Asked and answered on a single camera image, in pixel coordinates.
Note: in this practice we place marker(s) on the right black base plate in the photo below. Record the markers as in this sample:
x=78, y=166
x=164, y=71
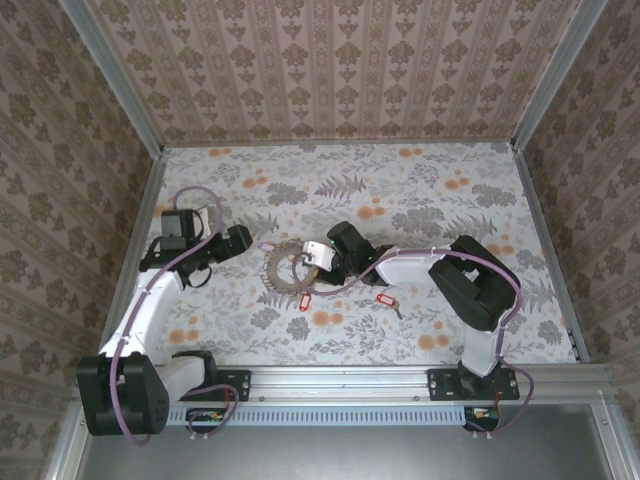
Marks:
x=442, y=385

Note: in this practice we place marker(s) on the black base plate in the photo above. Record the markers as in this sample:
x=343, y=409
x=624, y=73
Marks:
x=442, y=385
x=235, y=382

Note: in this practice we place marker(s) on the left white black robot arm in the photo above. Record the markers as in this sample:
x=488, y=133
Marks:
x=145, y=320

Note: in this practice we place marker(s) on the red key tag with key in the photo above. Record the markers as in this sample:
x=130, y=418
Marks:
x=385, y=300

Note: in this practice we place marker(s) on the aluminium table side rail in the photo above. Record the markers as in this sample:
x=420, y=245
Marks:
x=542, y=225
x=146, y=200

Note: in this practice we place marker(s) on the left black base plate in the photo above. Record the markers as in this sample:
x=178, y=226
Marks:
x=235, y=382

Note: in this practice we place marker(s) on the aluminium frame post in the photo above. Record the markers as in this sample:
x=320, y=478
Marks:
x=116, y=75
x=554, y=75

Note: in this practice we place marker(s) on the black wiring junction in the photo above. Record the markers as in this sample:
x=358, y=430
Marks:
x=205, y=416
x=482, y=417

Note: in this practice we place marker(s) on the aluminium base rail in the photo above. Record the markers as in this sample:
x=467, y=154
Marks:
x=340, y=385

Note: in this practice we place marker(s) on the grey metal panel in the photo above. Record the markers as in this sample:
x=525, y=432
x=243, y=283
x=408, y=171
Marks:
x=350, y=455

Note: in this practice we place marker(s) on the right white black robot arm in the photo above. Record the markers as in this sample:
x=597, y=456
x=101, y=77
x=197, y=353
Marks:
x=480, y=350

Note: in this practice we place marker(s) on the small metal key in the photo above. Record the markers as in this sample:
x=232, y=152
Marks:
x=397, y=312

